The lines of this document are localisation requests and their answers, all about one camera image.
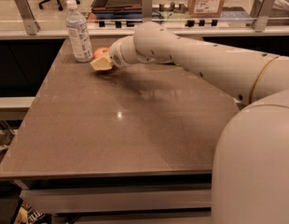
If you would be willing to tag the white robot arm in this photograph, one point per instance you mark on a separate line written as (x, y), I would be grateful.
(250, 176)

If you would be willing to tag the metal glass bracket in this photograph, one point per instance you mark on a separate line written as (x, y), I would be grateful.
(146, 10)
(31, 25)
(260, 15)

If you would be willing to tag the right metal glass bracket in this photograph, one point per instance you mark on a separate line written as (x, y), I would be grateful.
(260, 15)

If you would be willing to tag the clear blue plastic water bottle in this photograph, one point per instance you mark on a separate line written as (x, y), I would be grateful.
(78, 33)

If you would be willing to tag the middle metal glass bracket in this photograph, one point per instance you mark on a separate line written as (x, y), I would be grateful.
(146, 10)

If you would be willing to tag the colourful package on floor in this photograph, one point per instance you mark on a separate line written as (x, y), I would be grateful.
(28, 215)

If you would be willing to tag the grey cabinet drawer front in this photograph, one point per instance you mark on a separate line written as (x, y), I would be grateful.
(113, 199)

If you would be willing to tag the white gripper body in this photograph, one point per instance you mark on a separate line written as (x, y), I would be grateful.
(116, 56)

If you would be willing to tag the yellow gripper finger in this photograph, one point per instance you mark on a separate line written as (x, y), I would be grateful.
(103, 63)

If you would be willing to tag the brown cardboard box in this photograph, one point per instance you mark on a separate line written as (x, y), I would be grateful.
(205, 8)

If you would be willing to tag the red yellow apple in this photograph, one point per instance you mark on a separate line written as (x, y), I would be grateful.
(100, 51)

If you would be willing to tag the left metal glass bracket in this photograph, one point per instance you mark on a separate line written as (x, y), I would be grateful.
(31, 25)

